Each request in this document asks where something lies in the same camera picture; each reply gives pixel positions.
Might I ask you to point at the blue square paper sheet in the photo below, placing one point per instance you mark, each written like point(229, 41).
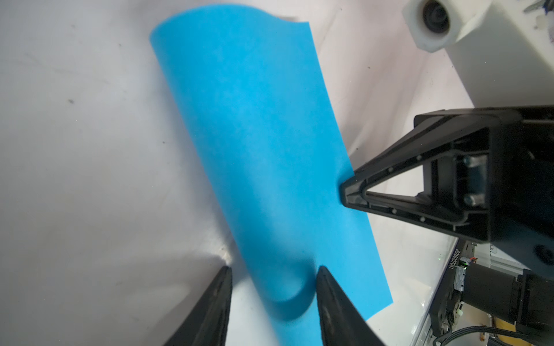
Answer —
point(251, 93)

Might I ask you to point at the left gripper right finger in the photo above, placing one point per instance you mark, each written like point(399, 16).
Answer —
point(340, 322)

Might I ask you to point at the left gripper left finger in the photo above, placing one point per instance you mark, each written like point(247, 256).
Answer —
point(207, 323)

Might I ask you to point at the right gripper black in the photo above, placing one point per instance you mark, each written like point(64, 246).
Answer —
point(487, 177)

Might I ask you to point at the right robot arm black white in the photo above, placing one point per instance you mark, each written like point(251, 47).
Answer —
point(483, 276)

